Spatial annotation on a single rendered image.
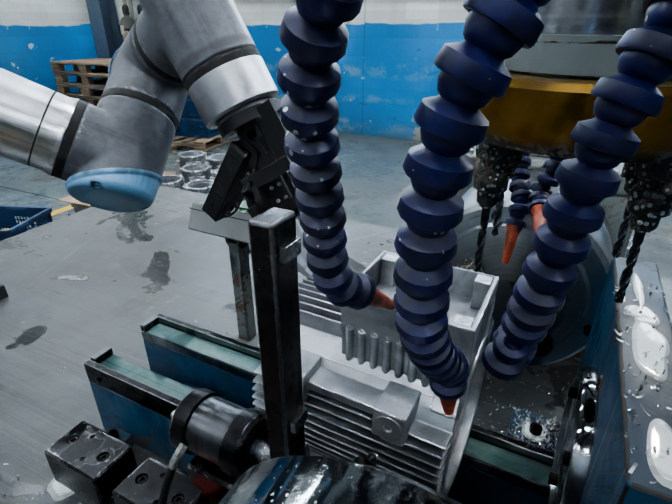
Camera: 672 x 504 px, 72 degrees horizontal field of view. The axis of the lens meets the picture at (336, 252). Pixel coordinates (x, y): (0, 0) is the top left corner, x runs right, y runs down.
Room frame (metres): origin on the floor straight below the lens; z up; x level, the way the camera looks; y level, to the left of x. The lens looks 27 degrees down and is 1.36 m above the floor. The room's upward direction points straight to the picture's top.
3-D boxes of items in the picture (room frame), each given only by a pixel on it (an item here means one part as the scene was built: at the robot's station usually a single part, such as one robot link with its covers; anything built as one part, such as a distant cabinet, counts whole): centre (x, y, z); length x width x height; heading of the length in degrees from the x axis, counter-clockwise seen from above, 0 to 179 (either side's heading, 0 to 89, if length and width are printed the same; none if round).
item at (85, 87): (6.94, 3.23, 0.45); 1.26 x 0.86 x 0.89; 64
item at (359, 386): (0.39, -0.05, 1.01); 0.20 x 0.19 x 0.19; 62
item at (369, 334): (0.37, -0.08, 1.11); 0.12 x 0.11 x 0.07; 62
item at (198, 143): (5.90, 1.99, 0.39); 1.20 x 0.80 x 0.79; 72
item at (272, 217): (0.28, 0.04, 1.12); 0.04 x 0.03 x 0.26; 63
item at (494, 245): (0.66, -0.30, 1.04); 0.37 x 0.25 x 0.25; 153
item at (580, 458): (0.30, -0.22, 1.01); 0.15 x 0.02 x 0.15; 153
